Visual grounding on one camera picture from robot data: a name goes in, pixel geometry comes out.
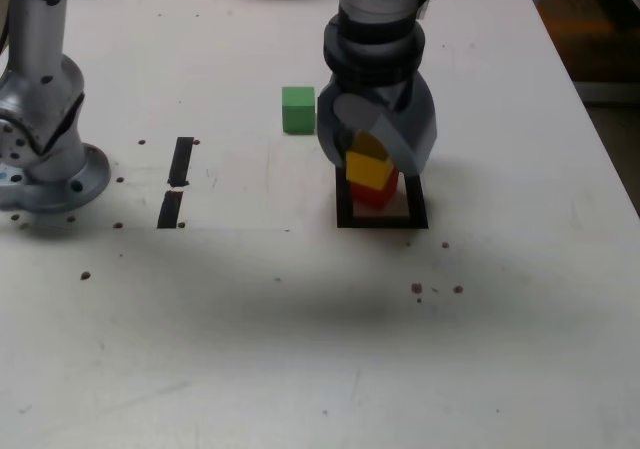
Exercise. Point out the green cube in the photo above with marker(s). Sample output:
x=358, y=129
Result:
x=298, y=116

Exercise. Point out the red cube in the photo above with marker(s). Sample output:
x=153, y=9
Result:
x=372, y=198

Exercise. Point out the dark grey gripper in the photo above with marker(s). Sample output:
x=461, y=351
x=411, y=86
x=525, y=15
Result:
x=382, y=96

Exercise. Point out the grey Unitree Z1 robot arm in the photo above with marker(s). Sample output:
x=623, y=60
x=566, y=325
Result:
x=45, y=94

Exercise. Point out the black tape strip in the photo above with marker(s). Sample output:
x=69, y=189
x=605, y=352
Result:
x=170, y=209

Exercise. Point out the yellow cube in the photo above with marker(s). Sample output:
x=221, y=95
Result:
x=365, y=171

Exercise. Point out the black tape square outline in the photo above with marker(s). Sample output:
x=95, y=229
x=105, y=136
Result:
x=380, y=222

